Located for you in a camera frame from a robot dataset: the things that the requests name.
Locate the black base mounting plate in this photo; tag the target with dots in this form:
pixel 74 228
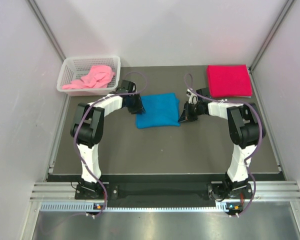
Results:
pixel 161 190

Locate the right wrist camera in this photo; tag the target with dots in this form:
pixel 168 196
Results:
pixel 192 98

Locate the white plastic basket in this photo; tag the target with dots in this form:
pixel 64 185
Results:
pixel 73 68

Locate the blue t shirt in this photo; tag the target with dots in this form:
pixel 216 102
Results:
pixel 161 110

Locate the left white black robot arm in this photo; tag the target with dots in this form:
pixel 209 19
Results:
pixel 87 132

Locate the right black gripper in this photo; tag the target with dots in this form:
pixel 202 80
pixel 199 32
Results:
pixel 186 115

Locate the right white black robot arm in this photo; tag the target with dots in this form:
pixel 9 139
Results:
pixel 245 127

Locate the folded red t shirt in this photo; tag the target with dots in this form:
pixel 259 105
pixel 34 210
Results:
pixel 229 81

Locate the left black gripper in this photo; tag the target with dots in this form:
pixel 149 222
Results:
pixel 139 108

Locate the pink t shirt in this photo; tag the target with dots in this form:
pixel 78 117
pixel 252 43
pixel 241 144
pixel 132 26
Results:
pixel 98 77

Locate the slotted grey cable duct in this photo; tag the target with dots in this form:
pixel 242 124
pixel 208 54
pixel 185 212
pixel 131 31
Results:
pixel 93 207

